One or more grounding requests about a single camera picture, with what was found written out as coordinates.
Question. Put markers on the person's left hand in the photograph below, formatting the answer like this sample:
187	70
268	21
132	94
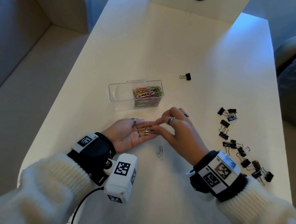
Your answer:
124	136

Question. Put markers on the person's right hand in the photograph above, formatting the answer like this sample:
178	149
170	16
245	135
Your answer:
186	140

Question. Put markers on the group of black binder clips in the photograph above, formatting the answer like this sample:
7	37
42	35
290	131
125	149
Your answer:
224	123

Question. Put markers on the transparent box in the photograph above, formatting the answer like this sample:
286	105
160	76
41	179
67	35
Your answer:
119	92

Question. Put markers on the single black binder clip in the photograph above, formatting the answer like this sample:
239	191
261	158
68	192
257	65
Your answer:
188	76

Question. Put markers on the person's left forearm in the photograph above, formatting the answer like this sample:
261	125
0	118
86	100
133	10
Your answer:
32	196

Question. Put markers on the left marker wristband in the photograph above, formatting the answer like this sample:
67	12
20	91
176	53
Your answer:
95	150

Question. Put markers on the marker wristband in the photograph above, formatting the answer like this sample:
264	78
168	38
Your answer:
95	150
216	174

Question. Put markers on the right marker wristband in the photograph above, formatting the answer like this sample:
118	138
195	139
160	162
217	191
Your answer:
216	174

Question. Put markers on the long beige sofa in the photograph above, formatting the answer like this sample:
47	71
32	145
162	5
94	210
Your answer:
14	82

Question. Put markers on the white socket panel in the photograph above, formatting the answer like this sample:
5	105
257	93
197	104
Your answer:
174	2

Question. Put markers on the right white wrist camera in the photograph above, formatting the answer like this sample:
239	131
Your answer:
191	172

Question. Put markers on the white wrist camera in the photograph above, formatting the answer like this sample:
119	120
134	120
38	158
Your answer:
191	172
120	179

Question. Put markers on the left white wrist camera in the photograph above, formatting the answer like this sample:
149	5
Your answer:
120	179

